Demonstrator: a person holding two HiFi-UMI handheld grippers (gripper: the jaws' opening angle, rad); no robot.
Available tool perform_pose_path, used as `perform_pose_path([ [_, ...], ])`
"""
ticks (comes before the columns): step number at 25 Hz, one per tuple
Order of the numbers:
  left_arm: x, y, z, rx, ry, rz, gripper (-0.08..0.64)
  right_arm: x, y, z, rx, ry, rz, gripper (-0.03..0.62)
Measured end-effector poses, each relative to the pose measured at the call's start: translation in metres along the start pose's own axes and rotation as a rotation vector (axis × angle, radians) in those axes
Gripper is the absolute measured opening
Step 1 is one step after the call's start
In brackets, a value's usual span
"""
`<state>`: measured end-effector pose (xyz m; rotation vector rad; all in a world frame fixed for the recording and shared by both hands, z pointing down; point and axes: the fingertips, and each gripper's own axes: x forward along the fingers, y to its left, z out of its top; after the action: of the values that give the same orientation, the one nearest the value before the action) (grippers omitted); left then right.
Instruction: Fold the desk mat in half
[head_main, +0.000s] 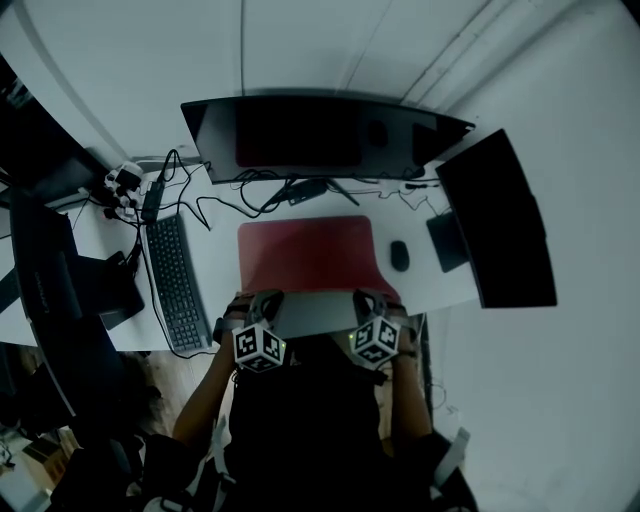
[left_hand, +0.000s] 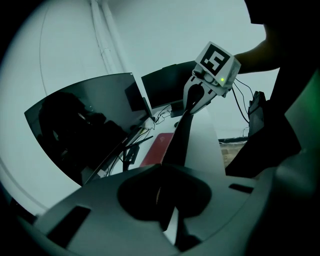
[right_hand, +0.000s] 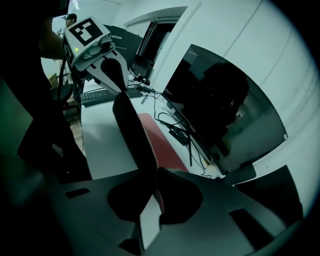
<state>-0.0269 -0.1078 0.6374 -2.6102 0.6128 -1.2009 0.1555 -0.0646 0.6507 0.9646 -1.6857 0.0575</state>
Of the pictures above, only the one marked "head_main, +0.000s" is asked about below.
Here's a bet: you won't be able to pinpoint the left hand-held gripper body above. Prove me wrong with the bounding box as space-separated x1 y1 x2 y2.
231 319 288 375

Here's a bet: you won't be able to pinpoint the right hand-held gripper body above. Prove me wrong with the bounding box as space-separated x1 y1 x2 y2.
348 316 402 373

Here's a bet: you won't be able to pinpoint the red desk mat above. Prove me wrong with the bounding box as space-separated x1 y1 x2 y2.
236 214 404 342

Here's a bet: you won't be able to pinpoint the person's right forearm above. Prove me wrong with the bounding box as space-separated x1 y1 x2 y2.
388 344 435 447

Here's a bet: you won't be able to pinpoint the person's left forearm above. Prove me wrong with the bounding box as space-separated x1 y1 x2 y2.
171 329 240 452

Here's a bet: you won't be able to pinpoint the black computer mouse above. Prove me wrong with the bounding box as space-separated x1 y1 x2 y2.
389 239 412 273

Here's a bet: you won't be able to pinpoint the person's left hand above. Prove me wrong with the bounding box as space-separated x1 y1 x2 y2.
222 294 252 332

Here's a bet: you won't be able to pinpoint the person's right hand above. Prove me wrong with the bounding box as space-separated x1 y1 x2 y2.
386 303 414 334

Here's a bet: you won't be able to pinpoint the black keyboard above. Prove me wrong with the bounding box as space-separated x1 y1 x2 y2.
143 213 214 353

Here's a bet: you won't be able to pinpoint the person's black shirt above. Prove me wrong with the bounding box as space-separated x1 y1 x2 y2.
144 333 482 512

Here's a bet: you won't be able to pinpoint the black power adapter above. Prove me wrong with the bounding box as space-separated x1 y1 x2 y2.
140 180 167 223
286 178 330 207

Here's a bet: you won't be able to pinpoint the flat black monitor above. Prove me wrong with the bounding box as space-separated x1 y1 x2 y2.
425 127 559 310

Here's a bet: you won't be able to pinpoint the large curved black monitor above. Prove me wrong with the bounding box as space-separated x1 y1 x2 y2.
179 94 477 207

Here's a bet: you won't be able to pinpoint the white power strip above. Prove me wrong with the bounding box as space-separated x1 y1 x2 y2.
103 161 151 222

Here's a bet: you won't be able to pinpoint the black monitor with square base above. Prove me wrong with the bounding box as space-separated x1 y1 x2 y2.
8 188 147 332

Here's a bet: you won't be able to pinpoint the black monitor power cable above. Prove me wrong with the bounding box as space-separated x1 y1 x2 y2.
229 168 302 220

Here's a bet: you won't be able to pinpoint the white strap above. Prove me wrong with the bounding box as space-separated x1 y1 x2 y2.
433 425 473 491

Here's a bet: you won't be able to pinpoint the black looped adapter cable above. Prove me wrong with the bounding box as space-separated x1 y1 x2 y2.
157 148 215 233

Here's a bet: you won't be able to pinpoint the white wall pipes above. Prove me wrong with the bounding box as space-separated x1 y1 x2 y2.
398 0 502 110

